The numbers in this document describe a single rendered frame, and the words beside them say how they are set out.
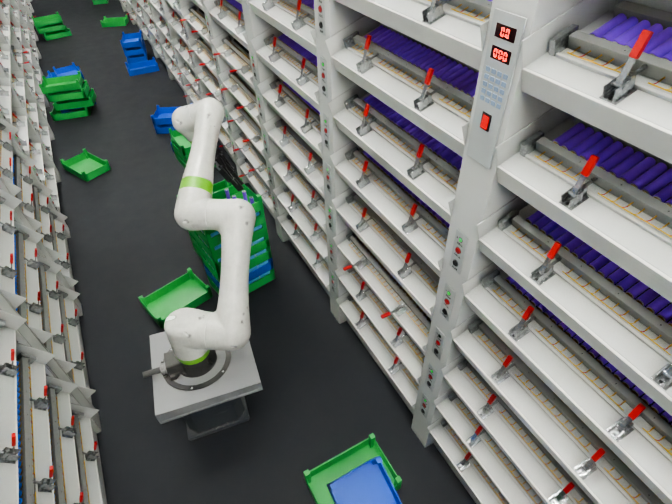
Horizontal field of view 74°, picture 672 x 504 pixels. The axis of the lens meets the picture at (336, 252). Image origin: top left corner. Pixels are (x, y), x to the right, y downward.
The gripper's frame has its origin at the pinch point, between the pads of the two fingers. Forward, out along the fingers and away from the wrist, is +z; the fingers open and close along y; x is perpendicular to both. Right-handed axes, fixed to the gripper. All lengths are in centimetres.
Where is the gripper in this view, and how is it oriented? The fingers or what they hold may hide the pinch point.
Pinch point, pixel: (236, 182)
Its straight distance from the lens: 210.2
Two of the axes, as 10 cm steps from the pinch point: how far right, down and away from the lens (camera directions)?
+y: 1.4, 6.7, -7.2
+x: 8.9, -4.1, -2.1
